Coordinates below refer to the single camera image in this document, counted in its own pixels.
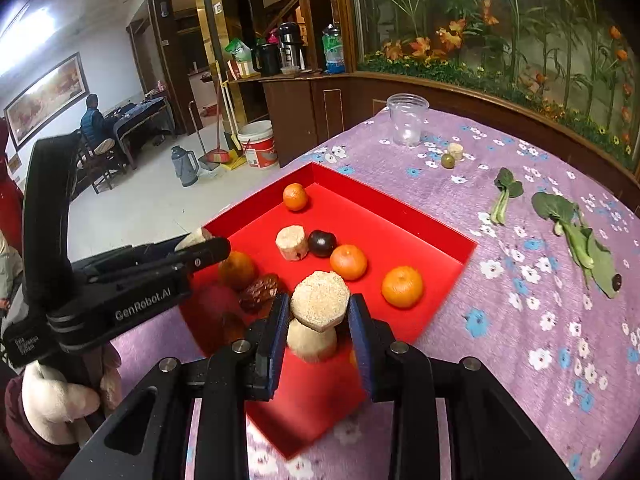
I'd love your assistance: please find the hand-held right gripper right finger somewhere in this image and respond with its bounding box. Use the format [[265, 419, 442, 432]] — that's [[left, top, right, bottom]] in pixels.
[[347, 294, 576, 480]]

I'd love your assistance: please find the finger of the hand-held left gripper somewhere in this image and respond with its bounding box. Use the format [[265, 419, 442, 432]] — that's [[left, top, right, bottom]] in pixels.
[[70, 240, 193, 273], [85, 236, 232, 291]]

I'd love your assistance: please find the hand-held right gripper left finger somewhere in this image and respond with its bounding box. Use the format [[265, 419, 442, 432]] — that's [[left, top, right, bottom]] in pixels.
[[60, 292, 292, 480]]

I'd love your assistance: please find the brownish root chunk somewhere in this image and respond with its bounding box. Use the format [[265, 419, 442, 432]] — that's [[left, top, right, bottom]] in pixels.
[[175, 226, 213, 250]]

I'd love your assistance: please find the large round beige root chunk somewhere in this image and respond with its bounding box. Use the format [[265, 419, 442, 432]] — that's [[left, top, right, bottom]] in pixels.
[[290, 270, 351, 333]]

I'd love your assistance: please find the red tray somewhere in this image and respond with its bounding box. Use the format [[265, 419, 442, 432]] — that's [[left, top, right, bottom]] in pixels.
[[179, 161, 478, 461]]

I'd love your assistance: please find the person's left forearm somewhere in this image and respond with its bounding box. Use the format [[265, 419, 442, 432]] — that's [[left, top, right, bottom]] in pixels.
[[0, 375, 81, 480]]

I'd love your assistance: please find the person's left hand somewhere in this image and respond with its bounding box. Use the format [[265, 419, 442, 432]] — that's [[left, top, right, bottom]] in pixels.
[[20, 345, 123, 446]]

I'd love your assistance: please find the dark red dried date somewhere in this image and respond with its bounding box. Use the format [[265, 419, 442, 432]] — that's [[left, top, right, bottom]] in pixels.
[[239, 272, 281, 313]]

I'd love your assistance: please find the wooden chair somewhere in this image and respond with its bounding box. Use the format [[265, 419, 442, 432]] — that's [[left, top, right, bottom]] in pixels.
[[70, 130, 131, 196]]

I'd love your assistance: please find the grey thermos flask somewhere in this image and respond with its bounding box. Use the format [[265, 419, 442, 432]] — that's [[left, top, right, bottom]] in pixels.
[[171, 145, 200, 188]]

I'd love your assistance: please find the broom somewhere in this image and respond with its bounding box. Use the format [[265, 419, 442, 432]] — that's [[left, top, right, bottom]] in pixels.
[[205, 60, 241, 166]]

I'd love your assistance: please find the white plastic bucket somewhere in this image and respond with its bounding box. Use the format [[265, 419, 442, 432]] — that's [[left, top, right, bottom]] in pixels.
[[237, 120, 280, 170]]

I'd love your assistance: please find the dark table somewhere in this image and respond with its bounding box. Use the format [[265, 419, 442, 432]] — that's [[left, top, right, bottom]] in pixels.
[[112, 96, 176, 146]]

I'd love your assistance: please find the purple floral tablecloth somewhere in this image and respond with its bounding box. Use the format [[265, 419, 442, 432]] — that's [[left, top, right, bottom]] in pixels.
[[110, 105, 640, 480]]

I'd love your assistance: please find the wooden side cabinet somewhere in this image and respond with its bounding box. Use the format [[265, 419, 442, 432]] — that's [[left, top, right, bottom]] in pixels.
[[260, 72, 391, 168]]

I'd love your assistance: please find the green bag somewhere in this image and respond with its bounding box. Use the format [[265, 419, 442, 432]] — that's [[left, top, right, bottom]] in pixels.
[[224, 39, 253, 80]]

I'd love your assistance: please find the black jug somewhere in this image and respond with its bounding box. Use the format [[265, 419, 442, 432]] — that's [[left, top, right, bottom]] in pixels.
[[251, 42, 281, 77]]

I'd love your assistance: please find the small bok choy stalk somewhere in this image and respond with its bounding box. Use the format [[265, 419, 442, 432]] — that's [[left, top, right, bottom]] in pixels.
[[489, 167, 524, 225]]

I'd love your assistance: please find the steel thermos jug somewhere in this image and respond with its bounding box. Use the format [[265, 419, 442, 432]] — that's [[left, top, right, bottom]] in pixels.
[[277, 21, 307, 72]]

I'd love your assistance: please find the clear plastic cup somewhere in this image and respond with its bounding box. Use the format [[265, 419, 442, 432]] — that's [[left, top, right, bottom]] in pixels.
[[386, 93, 430, 148]]

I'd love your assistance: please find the clear plastic bottle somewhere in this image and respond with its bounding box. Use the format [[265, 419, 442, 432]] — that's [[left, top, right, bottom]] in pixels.
[[321, 22, 346, 75]]

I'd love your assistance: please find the large bok choy leaf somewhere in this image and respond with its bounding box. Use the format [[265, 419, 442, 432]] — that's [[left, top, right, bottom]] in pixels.
[[531, 191, 623, 300]]

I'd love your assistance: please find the glass artificial flower display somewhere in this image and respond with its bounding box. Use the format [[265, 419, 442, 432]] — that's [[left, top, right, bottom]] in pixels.
[[347, 0, 640, 171]]

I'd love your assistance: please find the framed wall painting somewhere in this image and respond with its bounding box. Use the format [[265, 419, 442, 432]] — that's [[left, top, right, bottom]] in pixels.
[[4, 51, 90, 151]]

